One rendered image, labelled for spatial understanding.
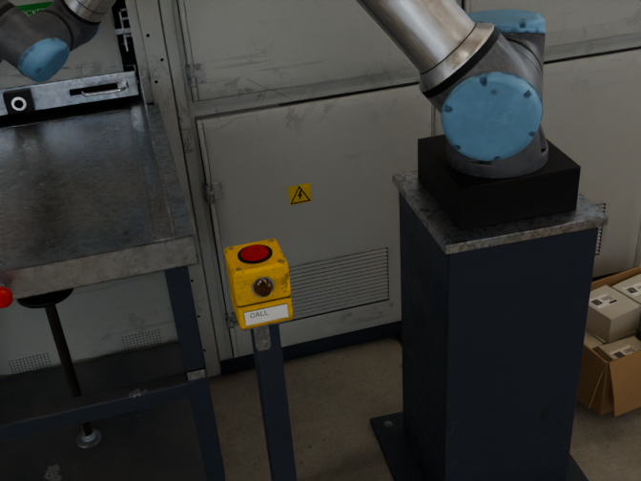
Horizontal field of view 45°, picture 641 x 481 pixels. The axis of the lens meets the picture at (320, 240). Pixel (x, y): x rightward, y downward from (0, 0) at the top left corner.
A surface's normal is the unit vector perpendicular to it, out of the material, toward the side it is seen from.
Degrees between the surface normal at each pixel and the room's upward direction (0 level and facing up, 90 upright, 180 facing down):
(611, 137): 90
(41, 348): 90
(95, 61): 90
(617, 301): 0
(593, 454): 0
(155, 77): 90
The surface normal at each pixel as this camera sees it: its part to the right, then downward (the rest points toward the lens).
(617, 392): 0.36, 0.18
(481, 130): -0.18, 0.58
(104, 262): 0.26, 0.47
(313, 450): -0.07, -0.87
